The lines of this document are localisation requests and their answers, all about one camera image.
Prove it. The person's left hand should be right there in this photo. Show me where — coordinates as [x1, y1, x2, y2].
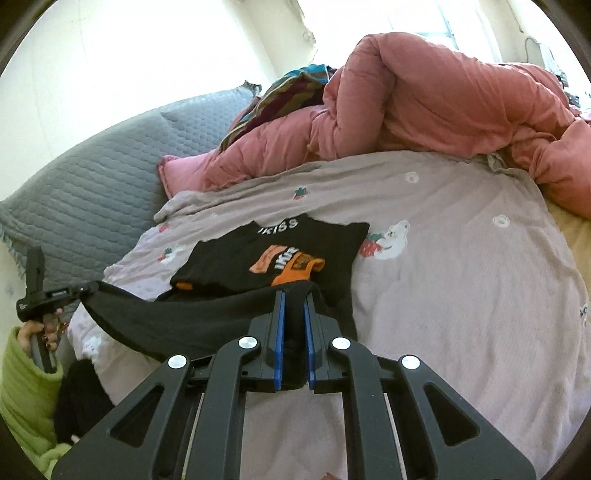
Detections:
[16, 308, 65, 355]

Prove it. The grey quilted headboard cover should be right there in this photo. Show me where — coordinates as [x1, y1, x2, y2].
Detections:
[0, 82, 262, 301]

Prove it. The striped cloth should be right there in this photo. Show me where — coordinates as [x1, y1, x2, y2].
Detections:
[219, 65, 338, 151]

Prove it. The pink pillow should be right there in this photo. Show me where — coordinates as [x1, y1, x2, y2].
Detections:
[157, 154, 222, 199]

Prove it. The black sweater with orange cuffs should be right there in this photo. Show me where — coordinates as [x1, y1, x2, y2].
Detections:
[78, 213, 371, 391]

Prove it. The dark cloth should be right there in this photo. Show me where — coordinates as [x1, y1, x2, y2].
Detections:
[53, 357, 116, 446]

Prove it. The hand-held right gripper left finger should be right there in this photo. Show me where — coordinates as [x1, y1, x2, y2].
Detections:
[50, 290, 287, 480]

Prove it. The lilac printed blanket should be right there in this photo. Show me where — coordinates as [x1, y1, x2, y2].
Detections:
[65, 150, 591, 480]

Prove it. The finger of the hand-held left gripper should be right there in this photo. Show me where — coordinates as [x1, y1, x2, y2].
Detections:
[52, 282, 100, 302]

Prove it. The pink duvet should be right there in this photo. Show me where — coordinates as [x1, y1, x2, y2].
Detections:
[203, 31, 591, 227]

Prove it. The person's left forearm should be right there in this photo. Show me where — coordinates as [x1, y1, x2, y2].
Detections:
[0, 325, 75, 478]

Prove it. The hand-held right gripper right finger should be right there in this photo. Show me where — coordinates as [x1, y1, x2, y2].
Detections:
[302, 294, 537, 480]

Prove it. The cream bed sheet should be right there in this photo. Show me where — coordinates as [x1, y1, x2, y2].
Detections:
[547, 198, 591, 287]

